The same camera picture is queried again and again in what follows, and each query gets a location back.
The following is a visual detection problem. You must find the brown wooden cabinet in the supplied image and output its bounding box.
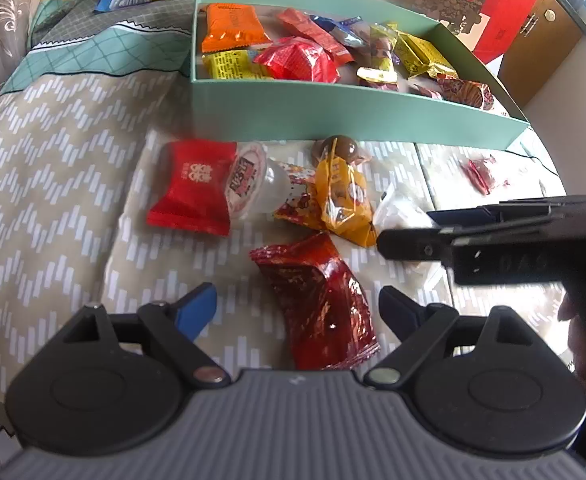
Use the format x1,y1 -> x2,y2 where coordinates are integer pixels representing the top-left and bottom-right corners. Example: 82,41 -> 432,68
498,0 -> 586,111

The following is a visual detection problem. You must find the dark red foil packet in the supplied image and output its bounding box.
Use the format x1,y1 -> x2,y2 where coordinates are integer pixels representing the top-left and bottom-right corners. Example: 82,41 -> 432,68
249,232 -> 380,372

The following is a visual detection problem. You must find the bright red crinkled snack packet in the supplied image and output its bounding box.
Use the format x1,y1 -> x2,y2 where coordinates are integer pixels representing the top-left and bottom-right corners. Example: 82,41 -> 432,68
253,35 -> 341,83

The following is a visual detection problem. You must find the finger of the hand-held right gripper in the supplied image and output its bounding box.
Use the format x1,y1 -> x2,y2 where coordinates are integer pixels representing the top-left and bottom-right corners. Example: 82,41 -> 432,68
425,205 -> 504,228
377,227 -> 454,263

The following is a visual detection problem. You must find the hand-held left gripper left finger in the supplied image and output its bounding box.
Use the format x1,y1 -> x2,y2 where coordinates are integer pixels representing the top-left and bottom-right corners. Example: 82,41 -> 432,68
60,282 -> 231,388

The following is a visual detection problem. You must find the clear jelly cup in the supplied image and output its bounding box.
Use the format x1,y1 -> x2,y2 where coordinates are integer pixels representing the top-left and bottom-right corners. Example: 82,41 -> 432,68
225,142 -> 294,220

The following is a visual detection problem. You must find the small red wrapped candy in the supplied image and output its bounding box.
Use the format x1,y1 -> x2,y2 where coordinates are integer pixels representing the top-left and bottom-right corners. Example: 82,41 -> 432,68
458,155 -> 499,196

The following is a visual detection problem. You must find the long orange red snack packet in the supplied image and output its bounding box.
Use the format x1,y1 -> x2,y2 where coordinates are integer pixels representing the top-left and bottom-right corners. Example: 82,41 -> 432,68
277,7 -> 354,66

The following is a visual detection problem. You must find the red square snack packet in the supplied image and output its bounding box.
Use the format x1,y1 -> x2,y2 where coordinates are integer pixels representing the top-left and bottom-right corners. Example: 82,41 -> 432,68
146,140 -> 238,237

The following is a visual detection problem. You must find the small dark red candy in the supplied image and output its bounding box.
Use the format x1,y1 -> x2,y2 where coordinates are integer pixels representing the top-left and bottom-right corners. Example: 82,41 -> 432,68
408,80 -> 444,101

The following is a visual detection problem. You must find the brown chocolate egg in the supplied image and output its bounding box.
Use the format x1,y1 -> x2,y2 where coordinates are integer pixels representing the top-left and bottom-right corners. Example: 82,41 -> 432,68
312,135 -> 371,166

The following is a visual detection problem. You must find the green cardboard box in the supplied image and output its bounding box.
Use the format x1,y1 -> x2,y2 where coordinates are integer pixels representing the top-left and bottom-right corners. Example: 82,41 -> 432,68
189,0 -> 531,151

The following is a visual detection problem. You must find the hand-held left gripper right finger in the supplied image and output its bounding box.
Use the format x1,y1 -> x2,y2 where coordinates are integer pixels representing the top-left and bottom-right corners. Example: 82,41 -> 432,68
363,285 -> 539,387

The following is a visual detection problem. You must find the red yellow candy packet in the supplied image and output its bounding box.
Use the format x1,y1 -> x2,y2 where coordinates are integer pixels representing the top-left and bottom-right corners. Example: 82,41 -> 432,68
368,22 -> 399,68

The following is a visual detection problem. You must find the white translucent snack packet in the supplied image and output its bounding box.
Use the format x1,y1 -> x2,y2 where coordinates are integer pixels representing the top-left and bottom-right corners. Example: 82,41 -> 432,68
373,182 -> 441,281

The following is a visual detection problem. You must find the orange red twisted snack packet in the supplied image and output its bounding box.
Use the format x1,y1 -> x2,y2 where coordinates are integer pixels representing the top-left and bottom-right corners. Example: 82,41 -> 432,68
435,72 -> 496,111

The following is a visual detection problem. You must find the thin black cable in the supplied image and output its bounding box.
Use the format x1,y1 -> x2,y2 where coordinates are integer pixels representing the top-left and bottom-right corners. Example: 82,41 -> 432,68
506,147 -> 564,181

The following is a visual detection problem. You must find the yellow black-striped snack packet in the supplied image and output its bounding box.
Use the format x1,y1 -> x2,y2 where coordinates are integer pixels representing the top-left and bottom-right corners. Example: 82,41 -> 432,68
393,30 -> 456,80

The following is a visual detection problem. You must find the blue white snack packet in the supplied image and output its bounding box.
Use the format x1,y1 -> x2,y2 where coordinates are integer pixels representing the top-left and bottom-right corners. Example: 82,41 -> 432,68
310,14 -> 369,43

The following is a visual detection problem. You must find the yellow orange snack packet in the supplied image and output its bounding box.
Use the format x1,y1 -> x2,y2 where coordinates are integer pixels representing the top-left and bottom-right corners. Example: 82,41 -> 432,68
314,152 -> 378,248

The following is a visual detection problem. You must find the grey teal patterned quilt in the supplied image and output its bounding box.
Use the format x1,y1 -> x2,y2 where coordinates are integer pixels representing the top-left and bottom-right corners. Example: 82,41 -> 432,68
0,0 -> 569,441

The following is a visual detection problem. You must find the small yellow brown packet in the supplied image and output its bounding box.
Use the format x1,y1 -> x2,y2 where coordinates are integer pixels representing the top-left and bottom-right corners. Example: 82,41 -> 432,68
355,66 -> 399,92

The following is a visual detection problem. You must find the red white cartoon packet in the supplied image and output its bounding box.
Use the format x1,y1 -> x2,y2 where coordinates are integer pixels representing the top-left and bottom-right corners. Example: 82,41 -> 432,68
272,160 -> 326,231

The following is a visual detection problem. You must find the small yellow snack packet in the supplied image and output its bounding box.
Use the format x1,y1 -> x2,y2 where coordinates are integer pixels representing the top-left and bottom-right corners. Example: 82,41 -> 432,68
203,49 -> 269,81

